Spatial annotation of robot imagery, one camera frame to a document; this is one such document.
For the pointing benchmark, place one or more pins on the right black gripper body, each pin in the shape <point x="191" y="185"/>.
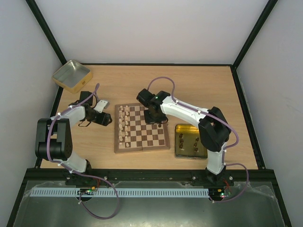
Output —
<point x="155" y="118"/>

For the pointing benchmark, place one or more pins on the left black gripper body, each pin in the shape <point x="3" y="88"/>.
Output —
<point x="102" y="120"/>

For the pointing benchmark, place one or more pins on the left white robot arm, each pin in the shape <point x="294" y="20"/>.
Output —
<point x="53" y="135"/>

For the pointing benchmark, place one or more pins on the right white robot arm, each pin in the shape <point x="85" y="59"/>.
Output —
<point x="212" y="125"/>

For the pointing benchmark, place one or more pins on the wooden chess board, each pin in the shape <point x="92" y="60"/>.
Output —
<point x="132" y="134"/>

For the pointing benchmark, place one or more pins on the yellow tin with dark pieces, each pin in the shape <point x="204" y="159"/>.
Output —
<point x="188" y="143"/>

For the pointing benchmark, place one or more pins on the empty yellow tin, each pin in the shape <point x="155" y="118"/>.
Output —
<point x="72" y="76"/>

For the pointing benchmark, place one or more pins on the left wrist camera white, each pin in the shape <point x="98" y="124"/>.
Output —
<point x="101" y="105"/>

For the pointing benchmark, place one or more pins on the grey slotted cable duct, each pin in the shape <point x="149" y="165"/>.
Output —
<point x="122" y="193"/>

